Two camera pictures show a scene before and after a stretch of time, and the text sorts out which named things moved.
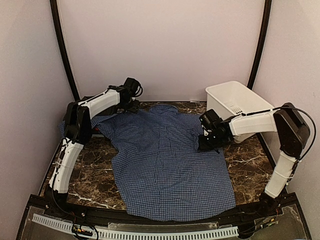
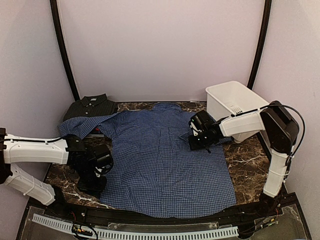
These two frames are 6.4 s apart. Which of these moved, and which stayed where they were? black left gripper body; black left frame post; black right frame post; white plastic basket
Moved: black left gripper body
Stayed: white plastic basket; black left frame post; black right frame post
